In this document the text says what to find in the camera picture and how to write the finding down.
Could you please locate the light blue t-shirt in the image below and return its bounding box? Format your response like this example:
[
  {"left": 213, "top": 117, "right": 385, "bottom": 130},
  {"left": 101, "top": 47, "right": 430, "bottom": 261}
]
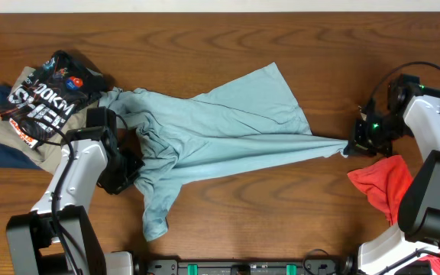
[{"left": 99, "top": 63, "right": 347, "bottom": 241}]

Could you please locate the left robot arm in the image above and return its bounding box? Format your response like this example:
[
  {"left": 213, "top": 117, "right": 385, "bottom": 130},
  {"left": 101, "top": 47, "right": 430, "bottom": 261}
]
[{"left": 6, "top": 126, "right": 141, "bottom": 274}]

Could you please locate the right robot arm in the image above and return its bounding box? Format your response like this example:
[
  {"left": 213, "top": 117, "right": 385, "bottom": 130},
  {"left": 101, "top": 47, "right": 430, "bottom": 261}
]
[{"left": 340, "top": 82, "right": 440, "bottom": 274}]

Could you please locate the red t-shirt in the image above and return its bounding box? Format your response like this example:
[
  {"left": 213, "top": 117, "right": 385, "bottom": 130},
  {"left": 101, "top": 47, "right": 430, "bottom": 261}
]
[{"left": 348, "top": 155, "right": 440, "bottom": 275}]

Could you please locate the black printed folded shirt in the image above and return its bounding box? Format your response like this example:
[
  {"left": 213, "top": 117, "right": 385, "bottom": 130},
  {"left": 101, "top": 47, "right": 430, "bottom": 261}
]
[{"left": 0, "top": 50, "right": 107, "bottom": 149}]

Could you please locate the navy blue folded garment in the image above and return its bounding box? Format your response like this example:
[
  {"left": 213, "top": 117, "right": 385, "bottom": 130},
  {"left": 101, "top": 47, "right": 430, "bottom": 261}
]
[{"left": 0, "top": 85, "right": 40, "bottom": 170}]

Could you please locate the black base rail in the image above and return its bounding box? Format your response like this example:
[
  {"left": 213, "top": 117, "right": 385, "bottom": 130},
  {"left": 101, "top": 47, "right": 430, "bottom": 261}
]
[{"left": 132, "top": 252, "right": 360, "bottom": 275}]

